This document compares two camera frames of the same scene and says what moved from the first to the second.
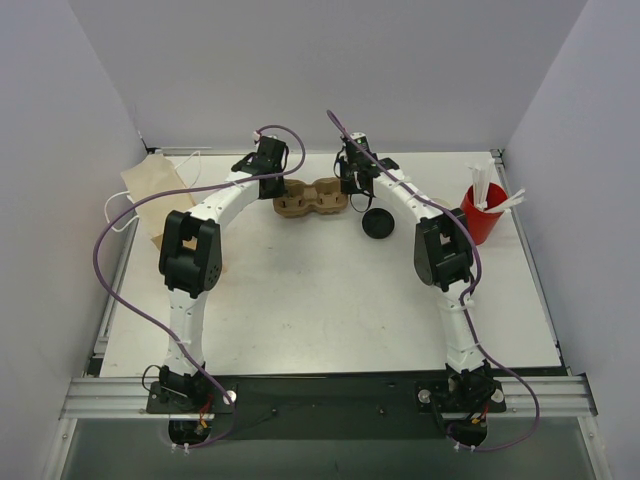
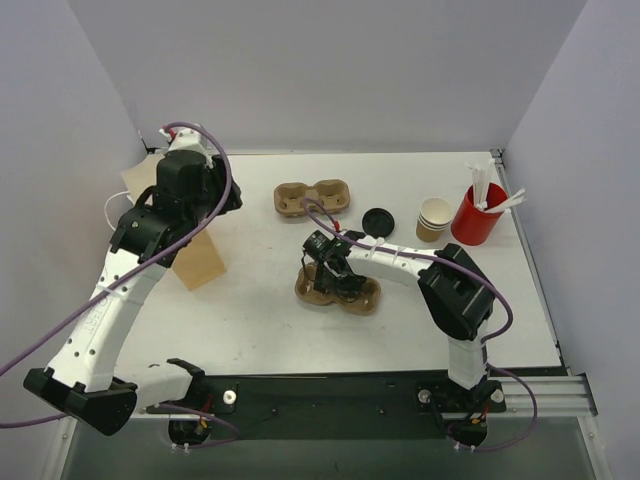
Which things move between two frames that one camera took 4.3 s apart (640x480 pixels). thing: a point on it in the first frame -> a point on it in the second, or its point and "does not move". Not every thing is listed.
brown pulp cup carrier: [324, 196] does not move
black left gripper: [273, 186] -> [226, 195]
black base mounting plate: [328, 405] does not move
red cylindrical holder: [482, 223] does not move
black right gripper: [354, 182] -> [329, 275]
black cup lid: [378, 223] does not move
